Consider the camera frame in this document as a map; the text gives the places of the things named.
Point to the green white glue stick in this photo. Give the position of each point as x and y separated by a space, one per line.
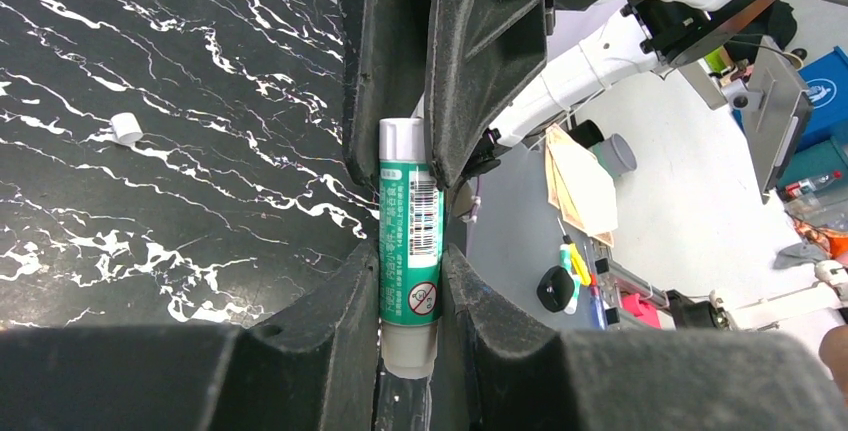
410 244

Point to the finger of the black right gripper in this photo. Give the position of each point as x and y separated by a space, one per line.
480 54
384 59

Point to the white glue stick cap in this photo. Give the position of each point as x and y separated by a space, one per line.
126 128

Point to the stack of spare envelopes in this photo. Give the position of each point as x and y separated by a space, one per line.
579 188

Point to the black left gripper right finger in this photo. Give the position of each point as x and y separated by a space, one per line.
506 370

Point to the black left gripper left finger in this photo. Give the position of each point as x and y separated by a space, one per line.
311 366

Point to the black cup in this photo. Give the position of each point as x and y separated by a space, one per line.
587 134

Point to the grey paper cup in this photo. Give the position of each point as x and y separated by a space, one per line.
615 155

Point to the screwdrivers on desk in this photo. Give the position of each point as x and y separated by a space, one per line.
574 264

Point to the blue bin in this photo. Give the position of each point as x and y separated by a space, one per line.
827 90

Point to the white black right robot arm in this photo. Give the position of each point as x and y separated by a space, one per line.
592 45

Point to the monitor on arm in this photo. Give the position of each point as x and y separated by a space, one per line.
774 108

